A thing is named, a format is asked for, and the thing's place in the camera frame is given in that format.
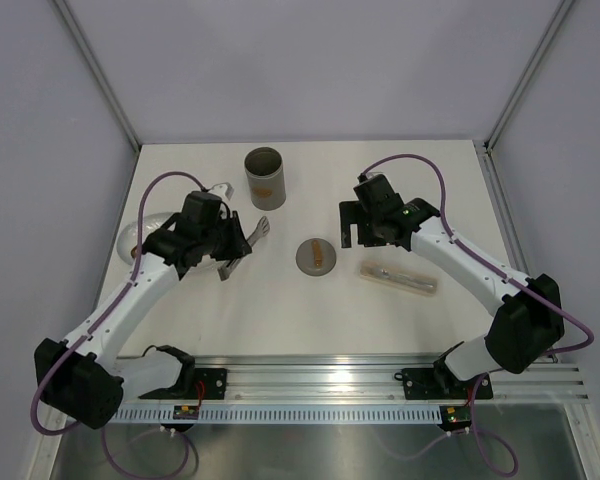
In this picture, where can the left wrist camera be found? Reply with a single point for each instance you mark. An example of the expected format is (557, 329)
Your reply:
(224, 190)

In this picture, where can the grey lid with leather strap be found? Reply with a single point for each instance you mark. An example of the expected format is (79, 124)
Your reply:
(316, 257)

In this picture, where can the grey cylindrical lunch container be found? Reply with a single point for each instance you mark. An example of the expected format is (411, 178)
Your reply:
(265, 177)

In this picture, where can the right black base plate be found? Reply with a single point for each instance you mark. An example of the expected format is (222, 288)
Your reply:
(424, 383)

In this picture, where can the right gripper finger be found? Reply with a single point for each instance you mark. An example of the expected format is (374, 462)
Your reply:
(365, 234)
(350, 214)

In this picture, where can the clear cutlery case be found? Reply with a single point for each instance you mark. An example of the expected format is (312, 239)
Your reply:
(398, 278)

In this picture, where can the white slotted cable duct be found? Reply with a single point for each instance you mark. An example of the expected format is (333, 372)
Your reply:
(280, 415)

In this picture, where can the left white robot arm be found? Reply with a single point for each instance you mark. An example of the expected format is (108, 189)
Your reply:
(80, 374)

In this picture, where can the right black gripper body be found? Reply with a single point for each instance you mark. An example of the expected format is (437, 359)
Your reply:
(379, 239)

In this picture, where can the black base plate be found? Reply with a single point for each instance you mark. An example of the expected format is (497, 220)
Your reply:
(424, 383)
(208, 382)

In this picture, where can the aluminium mounting rail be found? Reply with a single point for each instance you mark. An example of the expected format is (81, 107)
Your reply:
(346, 379)

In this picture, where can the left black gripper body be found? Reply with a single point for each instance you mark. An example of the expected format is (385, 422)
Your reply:
(223, 241)

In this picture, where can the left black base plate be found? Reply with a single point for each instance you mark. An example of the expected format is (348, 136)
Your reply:
(208, 382)

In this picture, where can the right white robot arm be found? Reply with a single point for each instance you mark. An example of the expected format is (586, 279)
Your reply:
(526, 322)

